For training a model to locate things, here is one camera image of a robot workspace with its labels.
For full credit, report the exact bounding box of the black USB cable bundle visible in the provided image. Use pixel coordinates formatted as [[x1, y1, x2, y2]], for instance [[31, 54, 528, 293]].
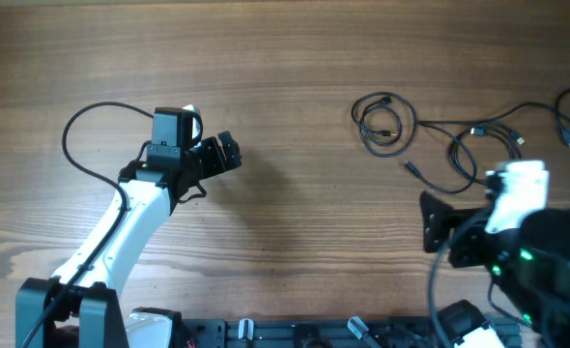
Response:
[[350, 91, 417, 159]]

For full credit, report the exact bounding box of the black separated USB cable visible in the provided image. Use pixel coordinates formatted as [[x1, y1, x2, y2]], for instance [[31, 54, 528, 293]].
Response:
[[446, 120, 527, 188]]

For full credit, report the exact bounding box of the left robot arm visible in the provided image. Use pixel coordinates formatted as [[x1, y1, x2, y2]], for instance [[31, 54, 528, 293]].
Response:
[[15, 104, 242, 347]]

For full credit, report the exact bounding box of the black left camera cable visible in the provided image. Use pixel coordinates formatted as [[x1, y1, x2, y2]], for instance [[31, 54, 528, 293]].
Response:
[[18, 101, 156, 348]]

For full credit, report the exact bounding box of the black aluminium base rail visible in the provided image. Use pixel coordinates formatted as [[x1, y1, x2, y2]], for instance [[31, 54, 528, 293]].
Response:
[[181, 317, 435, 348]]

